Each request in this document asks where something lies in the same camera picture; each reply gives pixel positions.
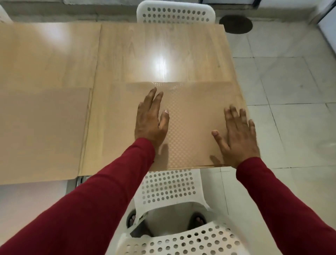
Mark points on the person's right hand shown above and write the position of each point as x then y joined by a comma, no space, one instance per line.
240,143

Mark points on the person's left hand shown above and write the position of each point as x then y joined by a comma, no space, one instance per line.
148,126

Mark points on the person's right thumb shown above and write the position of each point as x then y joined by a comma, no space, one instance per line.
219,139

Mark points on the person's left middle finger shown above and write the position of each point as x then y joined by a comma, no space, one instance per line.
149,99

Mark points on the person's right little finger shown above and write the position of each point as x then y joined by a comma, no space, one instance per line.
252,127

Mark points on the person's right middle finger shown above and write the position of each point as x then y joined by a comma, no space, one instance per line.
235,115

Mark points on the person's left thumb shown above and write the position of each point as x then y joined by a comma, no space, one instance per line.
164,119

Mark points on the person's right forearm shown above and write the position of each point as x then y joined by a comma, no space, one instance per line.
283,210

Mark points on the person's left forearm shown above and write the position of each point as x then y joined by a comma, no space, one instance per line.
84,210

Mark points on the white perforated plastic chair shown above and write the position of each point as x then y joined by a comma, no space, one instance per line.
170,186
174,11

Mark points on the person's right foot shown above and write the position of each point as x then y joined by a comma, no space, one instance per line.
197,220

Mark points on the person's foot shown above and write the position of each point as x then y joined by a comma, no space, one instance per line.
131,219
197,220

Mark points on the dark round floor drain cover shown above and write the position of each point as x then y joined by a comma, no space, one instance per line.
235,24

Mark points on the person's left foot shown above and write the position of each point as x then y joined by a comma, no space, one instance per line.
131,219

